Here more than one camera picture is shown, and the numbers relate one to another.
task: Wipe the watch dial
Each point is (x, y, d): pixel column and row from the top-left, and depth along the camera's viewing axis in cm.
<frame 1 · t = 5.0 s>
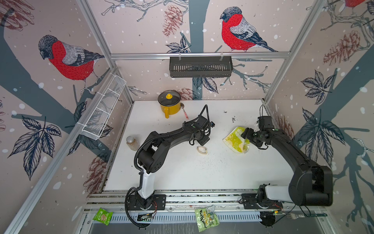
left hand: (206, 135, 93), fingers open
right hand: (246, 135, 88), fingers open
yellow-green white towel: (234, 142, 94), point 4 cm above the table
yellow pot with lid: (169, 101, 110), point 11 cm above the table
pink handled spoon: (182, 106, 120), on the table
small glass spice jar: (131, 139, 88), point 11 cm above the table

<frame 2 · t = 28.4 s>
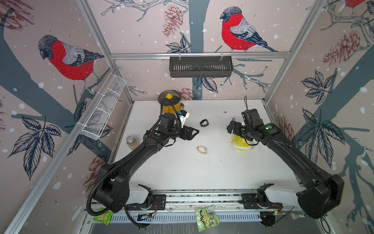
left hand: (195, 127, 79), fingers open
right hand: (233, 127, 81), fingers open
yellow-green white towel: (237, 143, 92), point 6 cm above the table
the other named things where they were.

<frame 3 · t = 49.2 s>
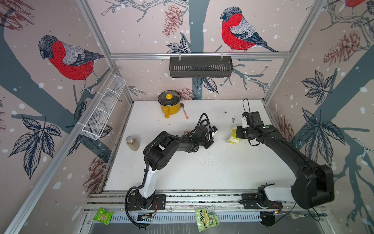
left hand: (215, 135, 96), fingers closed
right hand: (237, 130, 87), fingers closed
yellow-green white towel: (234, 139, 86), point 13 cm above the table
the other named things where they were.

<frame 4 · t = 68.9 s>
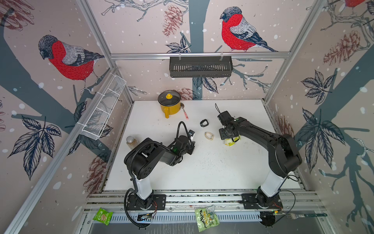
left hand: (195, 138, 95), fingers open
right hand: (226, 132, 94), fingers open
yellow-green white towel: (229, 142, 94), point 5 cm above the table
the other named things where they were.

